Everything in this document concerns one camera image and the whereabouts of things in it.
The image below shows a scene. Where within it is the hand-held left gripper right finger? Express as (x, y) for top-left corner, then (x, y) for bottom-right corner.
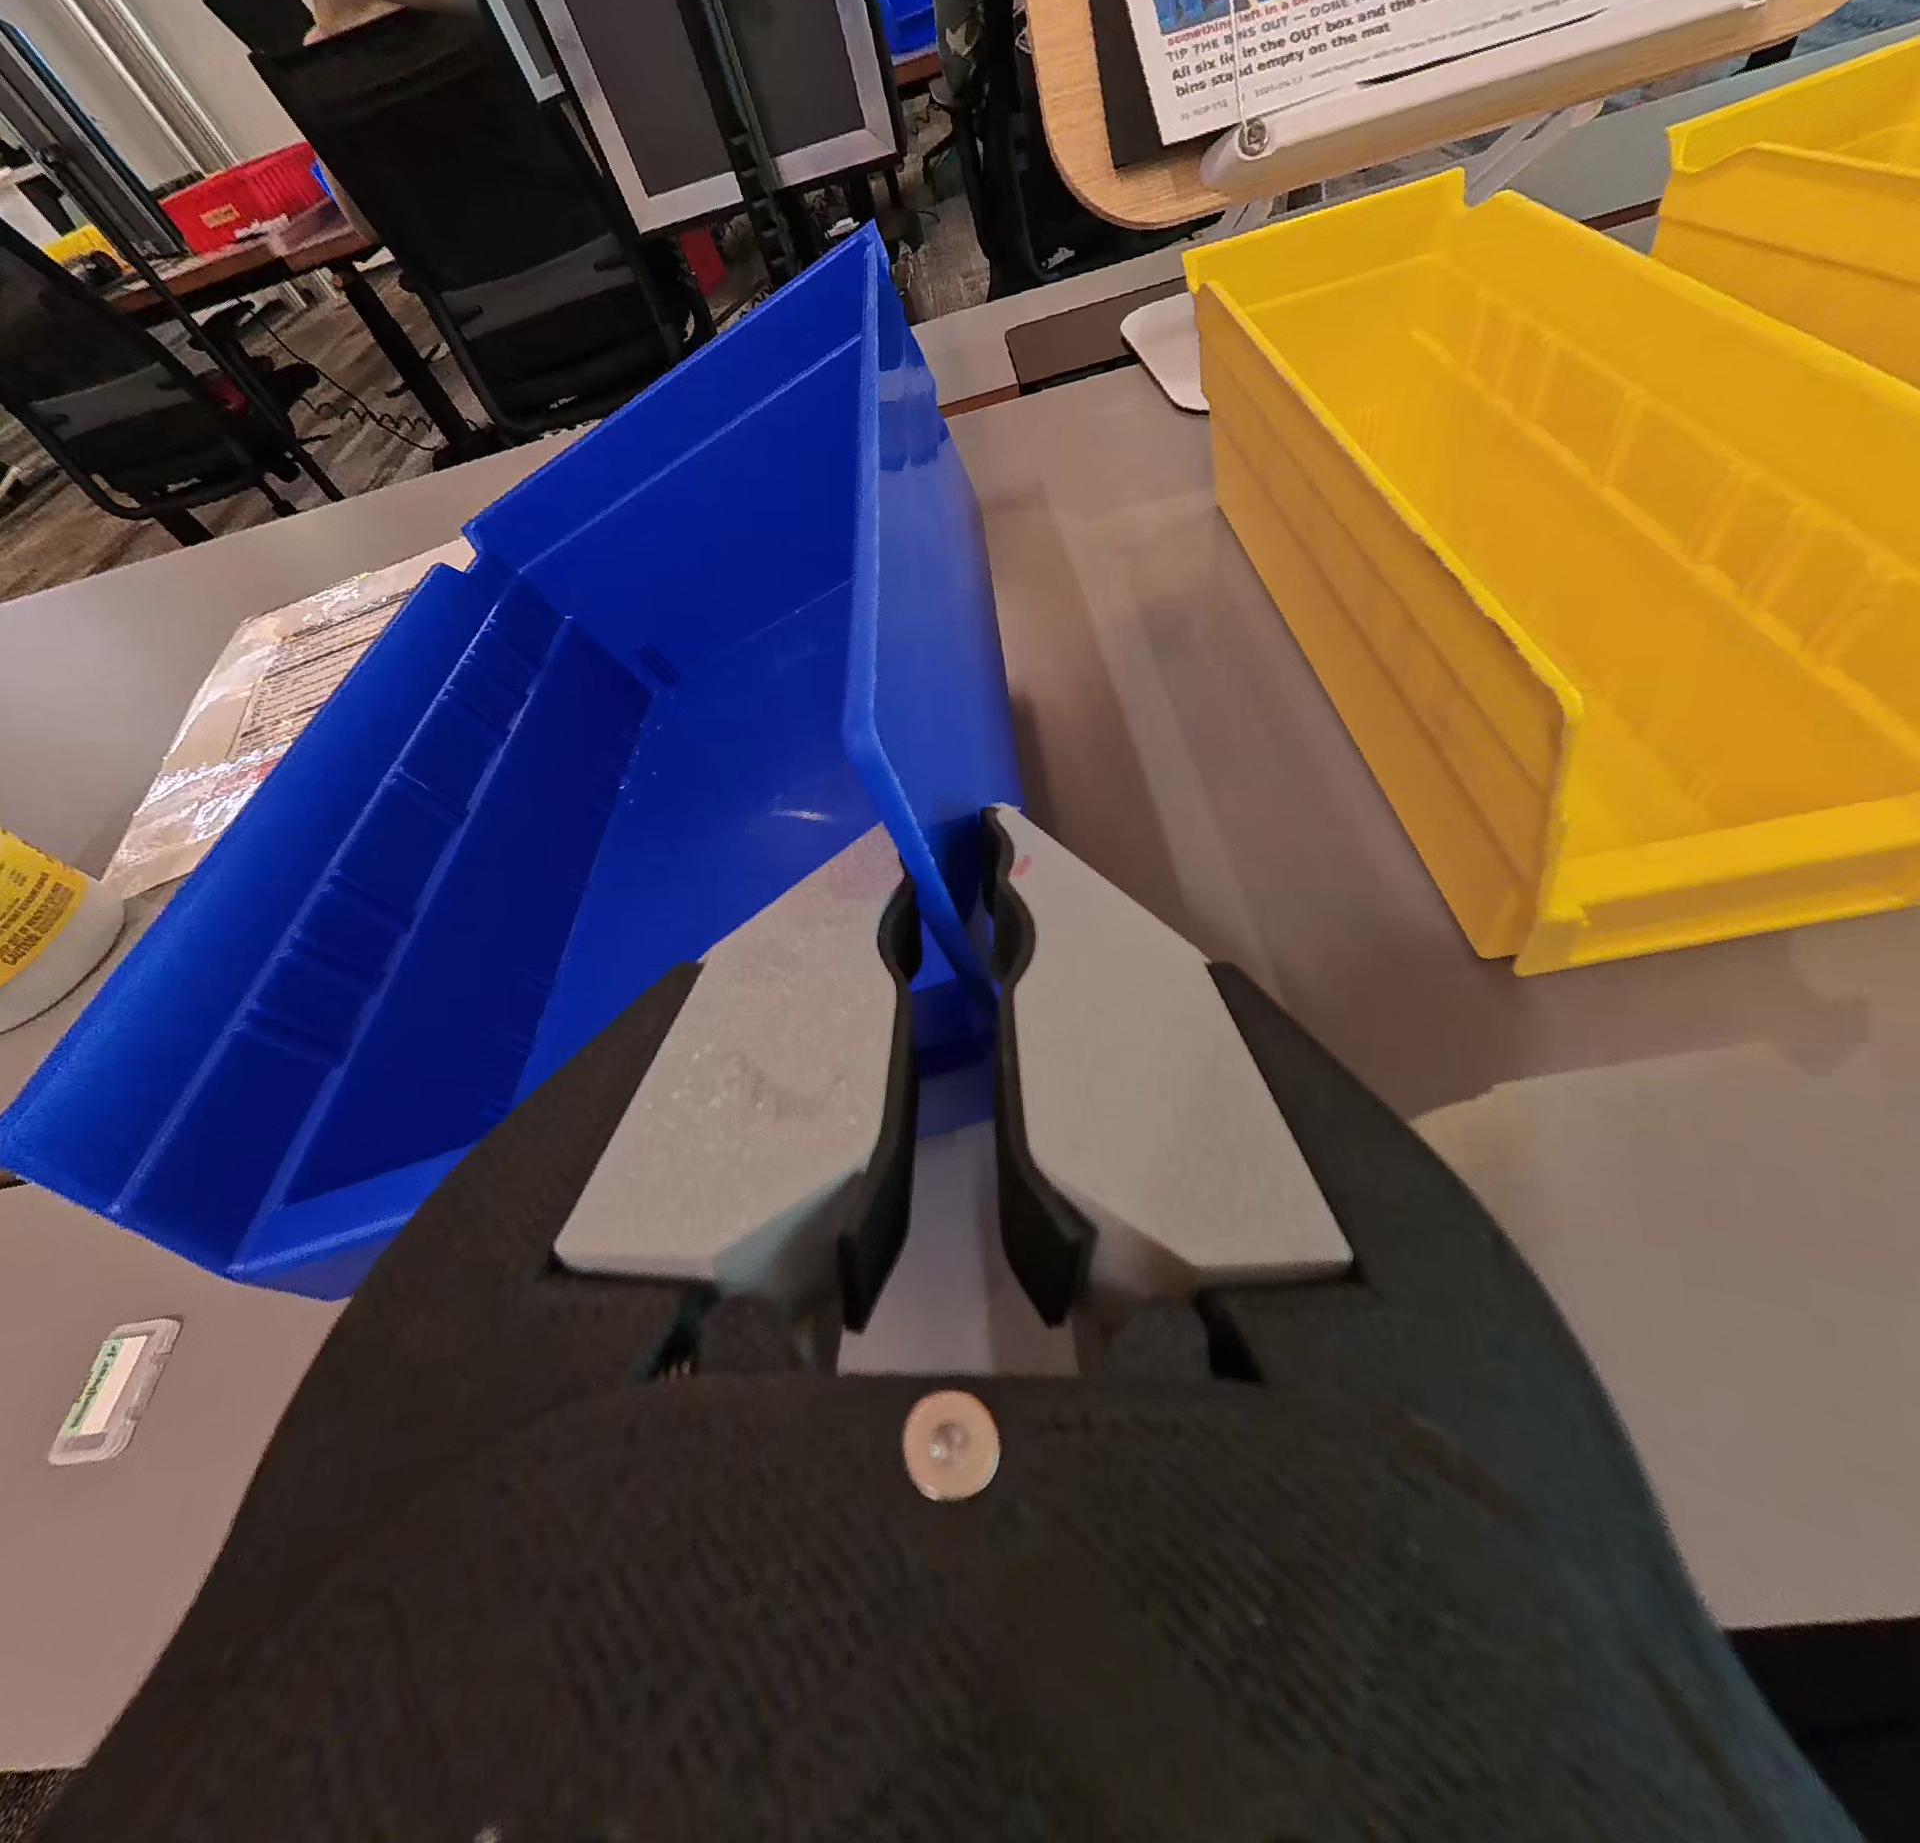
(978, 804), (1359, 1328)

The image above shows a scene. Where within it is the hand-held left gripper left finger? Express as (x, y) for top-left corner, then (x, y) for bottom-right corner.
(551, 830), (923, 1336)

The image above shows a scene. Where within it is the blue plastic bin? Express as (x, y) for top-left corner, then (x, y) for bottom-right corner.
(0, 220), (1030, 1302)

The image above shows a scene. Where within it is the clear plastic bag with paper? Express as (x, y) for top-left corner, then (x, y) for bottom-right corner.
(108, 554), (480, 904)

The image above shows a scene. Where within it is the small clear case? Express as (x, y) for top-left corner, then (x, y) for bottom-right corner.
(48, 1318), (186, 1470)

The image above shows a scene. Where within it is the white container yellow label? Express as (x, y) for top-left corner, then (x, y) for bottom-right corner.
(0, 828), (126, 1038)

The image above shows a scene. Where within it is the white document stand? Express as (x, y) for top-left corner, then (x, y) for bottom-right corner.
(1122, 67), (1824, 416)

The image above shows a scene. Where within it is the black office chair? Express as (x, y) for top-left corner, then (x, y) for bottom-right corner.
(0, 216), (347, 548)
(245, 7), (713, 450)

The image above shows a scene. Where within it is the brown wooden desk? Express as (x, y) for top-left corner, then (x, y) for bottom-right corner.
(103, 208), (482, 472)

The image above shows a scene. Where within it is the black panel stand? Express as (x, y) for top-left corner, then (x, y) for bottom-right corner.
(648, 0), (800, 292)

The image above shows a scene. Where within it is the red plastic crate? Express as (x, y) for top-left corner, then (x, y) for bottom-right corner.
(155, 145), (324, 256)

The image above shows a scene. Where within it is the instruction sheet on stand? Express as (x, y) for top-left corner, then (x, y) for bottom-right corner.
(1011, 0), (1920, 232)

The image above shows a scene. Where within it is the black clipboard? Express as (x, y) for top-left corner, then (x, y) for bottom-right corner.
(1076, 0), (1210, 172)

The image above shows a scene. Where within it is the silver framed black panel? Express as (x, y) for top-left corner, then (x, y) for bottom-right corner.
(493, 0), (905, 236)

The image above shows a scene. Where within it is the printed instruction sheet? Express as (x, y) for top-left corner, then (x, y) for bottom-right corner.
(1110, 0), (1869, 151)

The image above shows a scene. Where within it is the table cable cover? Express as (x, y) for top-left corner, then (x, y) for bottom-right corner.
(1002, 314), (1149, 402)

